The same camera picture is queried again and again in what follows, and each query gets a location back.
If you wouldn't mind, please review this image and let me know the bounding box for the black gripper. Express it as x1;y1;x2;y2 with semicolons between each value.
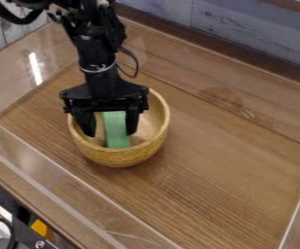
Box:
58;69;152;138

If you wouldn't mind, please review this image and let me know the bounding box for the green rectangular block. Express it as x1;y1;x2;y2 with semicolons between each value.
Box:
102;111;129;149

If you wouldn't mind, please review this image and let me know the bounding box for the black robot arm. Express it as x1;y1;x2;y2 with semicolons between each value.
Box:
10;0;150;137

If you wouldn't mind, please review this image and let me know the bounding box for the brown wooden bowl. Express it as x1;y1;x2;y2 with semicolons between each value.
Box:
69;89;172;168

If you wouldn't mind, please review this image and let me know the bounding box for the yellow and black device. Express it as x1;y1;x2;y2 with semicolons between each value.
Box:
13;207;59;249

